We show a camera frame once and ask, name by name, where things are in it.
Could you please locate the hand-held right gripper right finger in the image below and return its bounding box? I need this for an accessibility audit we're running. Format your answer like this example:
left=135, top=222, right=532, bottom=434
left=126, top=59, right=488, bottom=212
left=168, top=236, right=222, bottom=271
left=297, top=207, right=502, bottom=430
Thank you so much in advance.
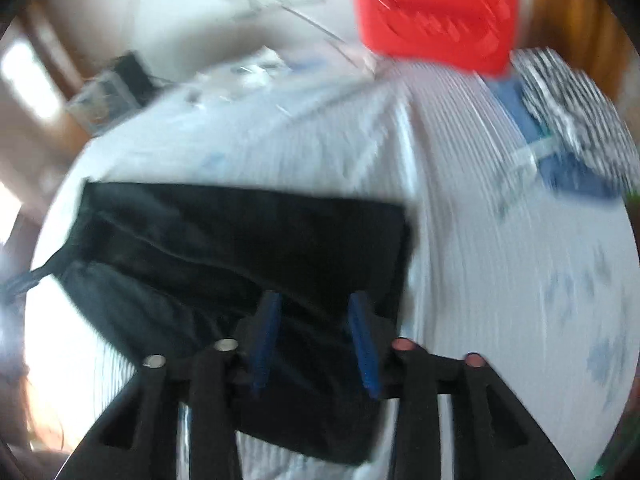
left=347, top=292, right=581, bottom=480

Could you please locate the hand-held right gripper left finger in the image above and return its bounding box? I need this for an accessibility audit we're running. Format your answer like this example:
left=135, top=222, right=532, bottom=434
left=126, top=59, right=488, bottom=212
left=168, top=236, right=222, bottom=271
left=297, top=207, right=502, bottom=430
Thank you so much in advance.
left=56, top=290, right=284, bottom=480

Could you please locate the black garment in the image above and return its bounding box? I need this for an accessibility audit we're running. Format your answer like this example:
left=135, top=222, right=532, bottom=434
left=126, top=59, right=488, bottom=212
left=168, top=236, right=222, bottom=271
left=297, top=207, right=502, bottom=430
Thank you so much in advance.
left=31, top=180, right=414, bottom=466

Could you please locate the white striped bed sheet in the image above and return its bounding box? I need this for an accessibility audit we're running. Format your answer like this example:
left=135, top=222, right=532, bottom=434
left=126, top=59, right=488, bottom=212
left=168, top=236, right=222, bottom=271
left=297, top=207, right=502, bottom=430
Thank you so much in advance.
left=22, top=55, right=636, bottom=480

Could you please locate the blue folded cloth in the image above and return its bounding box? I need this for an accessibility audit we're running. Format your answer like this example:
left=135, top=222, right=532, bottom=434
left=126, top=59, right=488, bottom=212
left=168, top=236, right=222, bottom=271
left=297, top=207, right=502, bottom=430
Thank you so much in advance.
left=487, top=77, right=621, bottom=201

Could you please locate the clear plastic box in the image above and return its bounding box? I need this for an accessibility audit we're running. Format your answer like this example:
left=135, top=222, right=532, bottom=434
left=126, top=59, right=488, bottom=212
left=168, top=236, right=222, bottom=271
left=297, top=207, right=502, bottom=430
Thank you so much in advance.
left=65, top=71, right=141, bottom=136

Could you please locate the black and white patterned cloth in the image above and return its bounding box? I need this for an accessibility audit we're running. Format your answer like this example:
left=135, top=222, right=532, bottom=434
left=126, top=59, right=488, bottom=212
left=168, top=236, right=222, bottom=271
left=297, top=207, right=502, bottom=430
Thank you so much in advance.
left=512, top=47, right=638, bottom=183

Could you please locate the red plastic basket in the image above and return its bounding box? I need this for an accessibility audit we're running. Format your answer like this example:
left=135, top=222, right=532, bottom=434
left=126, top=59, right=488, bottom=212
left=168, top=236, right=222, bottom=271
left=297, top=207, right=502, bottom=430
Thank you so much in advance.
left=349, top=0, right=521, bottom=76

